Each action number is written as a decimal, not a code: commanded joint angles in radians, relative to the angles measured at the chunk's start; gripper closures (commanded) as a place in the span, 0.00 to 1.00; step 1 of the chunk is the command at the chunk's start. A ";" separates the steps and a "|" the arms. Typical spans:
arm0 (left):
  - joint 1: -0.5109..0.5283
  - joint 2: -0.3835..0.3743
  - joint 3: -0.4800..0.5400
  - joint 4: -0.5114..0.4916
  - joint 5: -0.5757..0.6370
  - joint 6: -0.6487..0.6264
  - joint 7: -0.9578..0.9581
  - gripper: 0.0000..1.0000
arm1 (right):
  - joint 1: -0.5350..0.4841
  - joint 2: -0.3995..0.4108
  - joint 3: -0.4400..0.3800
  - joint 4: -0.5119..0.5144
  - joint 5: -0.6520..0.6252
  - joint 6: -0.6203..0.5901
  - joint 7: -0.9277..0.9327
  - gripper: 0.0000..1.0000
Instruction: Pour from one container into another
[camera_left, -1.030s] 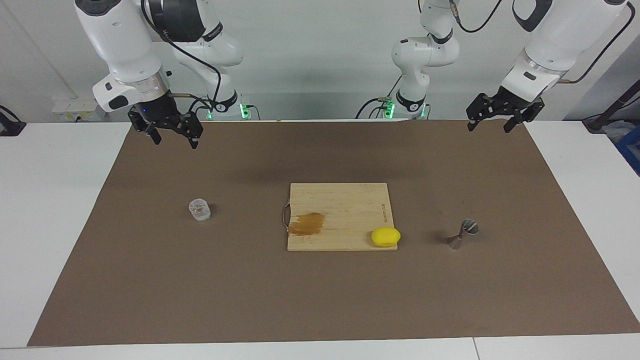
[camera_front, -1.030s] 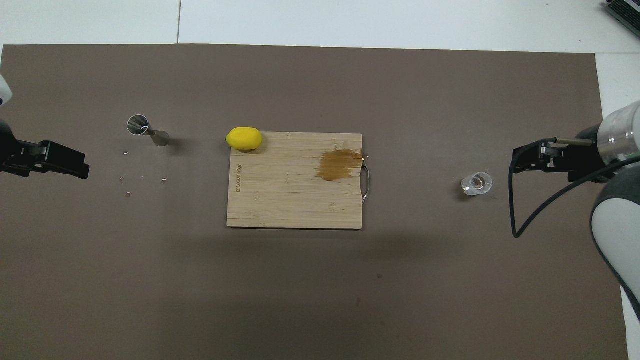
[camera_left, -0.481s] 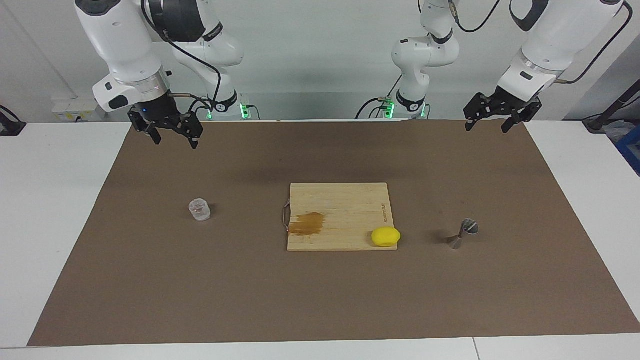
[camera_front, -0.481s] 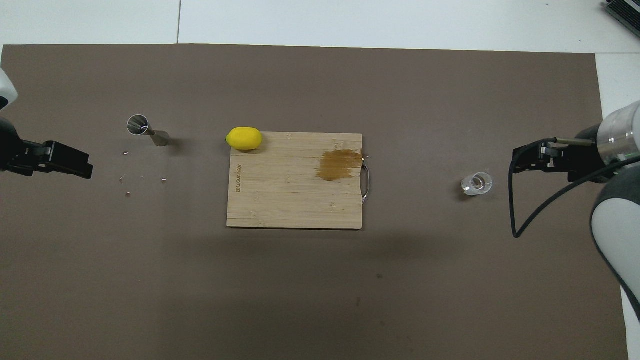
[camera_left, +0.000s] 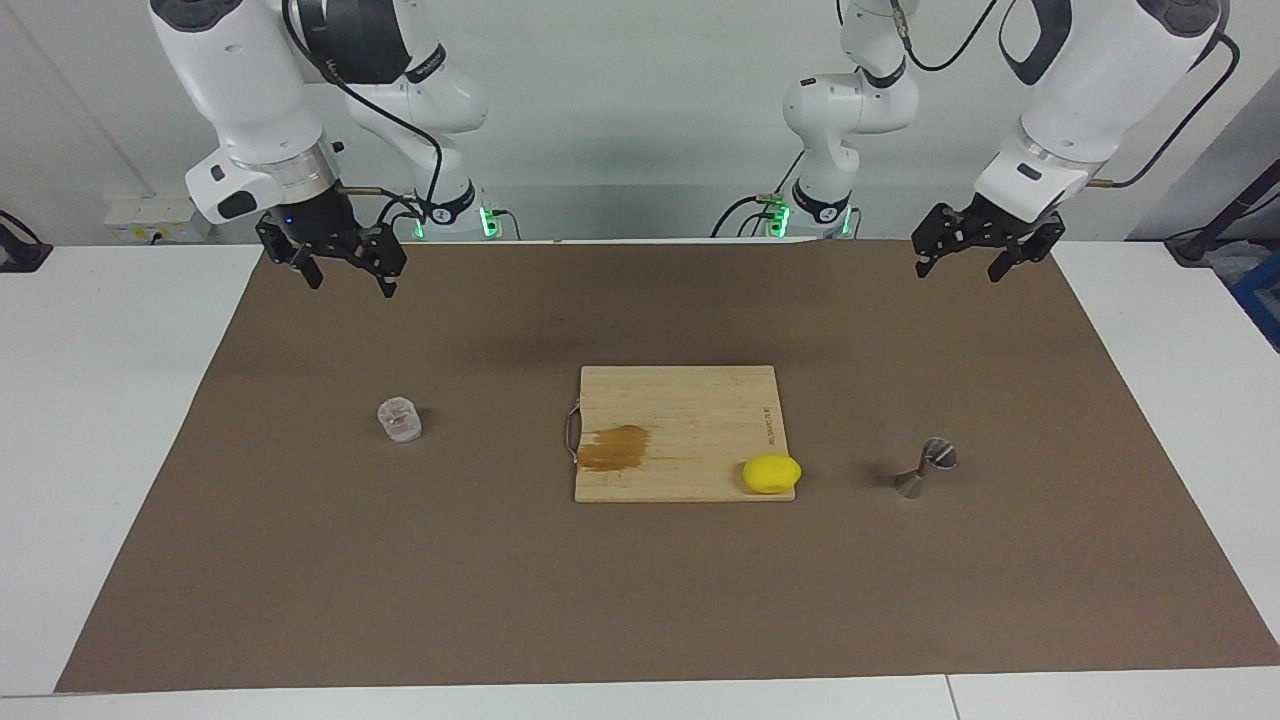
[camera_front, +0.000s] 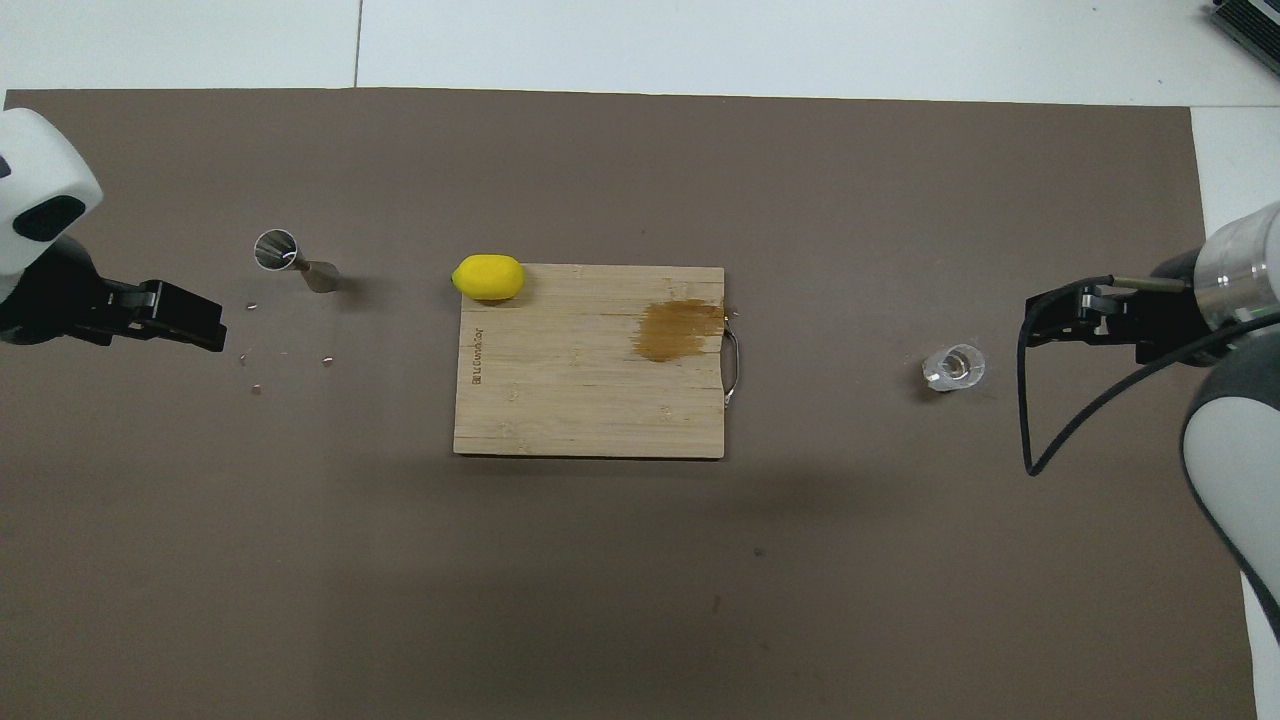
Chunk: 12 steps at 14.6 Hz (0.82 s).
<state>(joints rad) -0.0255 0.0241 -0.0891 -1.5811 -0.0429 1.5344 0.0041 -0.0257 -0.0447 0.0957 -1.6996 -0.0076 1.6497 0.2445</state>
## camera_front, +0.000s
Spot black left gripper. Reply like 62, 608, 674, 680
0, 238, 227, 353

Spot small clear plastic cup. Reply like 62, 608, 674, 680
921, 343, 987, 393

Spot yellow lemon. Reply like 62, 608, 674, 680
451, 254, 526, 303

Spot brown table mat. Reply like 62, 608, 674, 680
0, 88, 1259, 720

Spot bamboo cutting board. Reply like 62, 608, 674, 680
453, 263, 742, 461

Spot grey ribbed device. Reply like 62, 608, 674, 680
1205, 0, 1280, 71

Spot steel double jigger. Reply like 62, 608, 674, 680
253, 229, 341, 294

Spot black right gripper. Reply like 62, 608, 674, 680
1026, 252, 1216, 366

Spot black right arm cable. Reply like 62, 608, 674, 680
1017, 275, 1280, 477

